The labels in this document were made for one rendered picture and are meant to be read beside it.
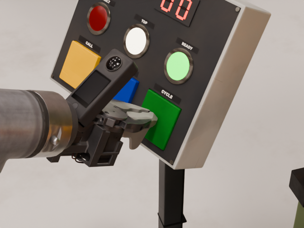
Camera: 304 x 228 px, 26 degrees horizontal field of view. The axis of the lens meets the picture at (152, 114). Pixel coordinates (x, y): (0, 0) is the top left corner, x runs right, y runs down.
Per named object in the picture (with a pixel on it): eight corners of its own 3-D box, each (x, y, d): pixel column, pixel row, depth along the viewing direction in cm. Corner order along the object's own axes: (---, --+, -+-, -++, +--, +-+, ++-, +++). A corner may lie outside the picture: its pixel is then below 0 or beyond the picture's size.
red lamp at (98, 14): (93, 37, 115) (92, 15, 112) (87, 24, 118) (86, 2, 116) (111, 34, 115) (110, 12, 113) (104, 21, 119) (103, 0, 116)
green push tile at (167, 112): (162, 151, 105) (180, 109, 103) (131, 128, 109) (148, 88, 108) (169, 150, 107) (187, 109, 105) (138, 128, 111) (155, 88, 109)
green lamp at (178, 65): (173, 87, 103) (173, 64, 101) (163, 71, 107) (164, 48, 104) (192, 83, 104) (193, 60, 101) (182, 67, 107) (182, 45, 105)
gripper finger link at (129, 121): (133, 120, 103) (94, 119, 96) (137, 110, 102) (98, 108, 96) (154, 134, 100) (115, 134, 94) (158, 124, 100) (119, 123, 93)
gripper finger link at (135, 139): (144, 143, 108) (105, 144, 101) (158, 111, 106) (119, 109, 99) (157, 153, 106) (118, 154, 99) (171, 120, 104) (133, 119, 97)
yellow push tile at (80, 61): (83, 95, 116) (98, 56, 114) (58, 77, 121) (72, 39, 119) (90, 95, 118) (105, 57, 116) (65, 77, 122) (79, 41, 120)
